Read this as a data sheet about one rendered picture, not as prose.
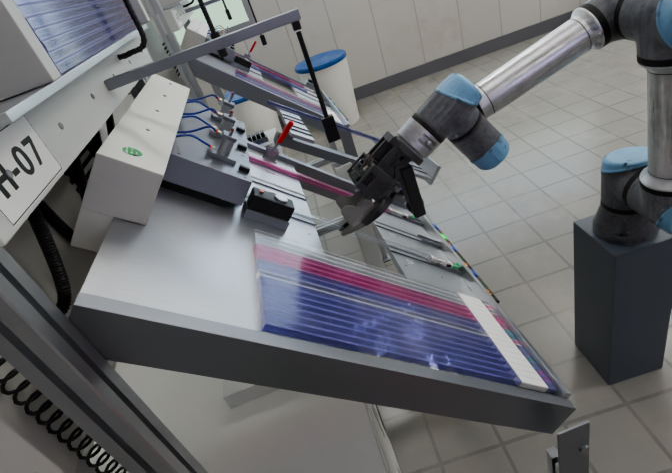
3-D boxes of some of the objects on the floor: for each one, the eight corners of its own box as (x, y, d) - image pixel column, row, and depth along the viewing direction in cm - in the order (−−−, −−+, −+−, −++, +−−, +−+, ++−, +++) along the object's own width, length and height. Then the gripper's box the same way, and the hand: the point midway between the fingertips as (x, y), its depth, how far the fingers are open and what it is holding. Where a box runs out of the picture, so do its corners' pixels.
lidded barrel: (358, 107, 426) (341, 45, 395) (368, 122, 387) (349, 55, 355) (313, 123, 428) (292, 63, 396) (319, 139, 388) (296, 74, 357)
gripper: (383, 124, 84) (312, 204, 90) (400, 141, 76) (322, 228, 81) (412, 150, 88) (343, 225, 94) (431, 168, 80) (354, 250, 85)
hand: (348, 229), depth 88 cm, fingers closed, pressing on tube
